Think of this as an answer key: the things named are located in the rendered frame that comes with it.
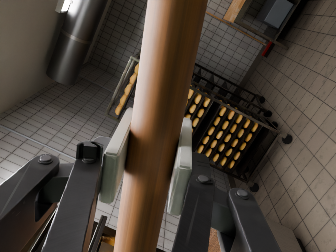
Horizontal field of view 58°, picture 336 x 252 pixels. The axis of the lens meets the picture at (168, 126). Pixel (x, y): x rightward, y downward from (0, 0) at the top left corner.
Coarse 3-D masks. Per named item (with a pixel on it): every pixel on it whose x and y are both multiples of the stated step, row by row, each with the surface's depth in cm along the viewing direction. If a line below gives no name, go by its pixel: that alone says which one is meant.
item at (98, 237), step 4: (104, 216) 205; (104, 220) 201; (104, 224) 198; (100, 228) 194; (100, 232) 191; (96, 236) 187; (100, 236) 188; (96, 240) 184; (96, 244) 181; (92, 248) 178; (96, 248) 179
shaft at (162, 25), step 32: (160, 0) 14; (192, 0) 14; (160, 32) 15; (192, 32) 15; (160, 64) 15; (192, 64) 16; (160, 96) 16; (160, 128) 17; (128, 160) 18; (160, 160) 17; (128, 192) 19; (160, 192) 19; (128, 224) 19; (160, 224) 20
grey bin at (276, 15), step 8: (272, 0) 423; (280, 0) 406; (264, 8) 444; (272, 8) 410; (280, 8) 410; (288, 8) 409; (264, 16) 424; (272, 16) 414; (280, 16) 414; (272, 24) 418; (280, 24) 417
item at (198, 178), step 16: (192, 176) 15; (208, 176) 15; (192, 192) 13; (208, 192) 14; (192, 208) 12; (208, 208) 12; (192, 224) 11; (208, 224) 12; (176, 240) 11; (192, 240) 11; (208, 240) 11
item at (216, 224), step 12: (192, 156) 18; (204, 156) 18; (192, 168) 16; (204, 168) 17; (216, 192) 15; (216, 204) 14; (216, 216) 14; (228, 216) 14; (216, 228) 14; (228, 228) 14
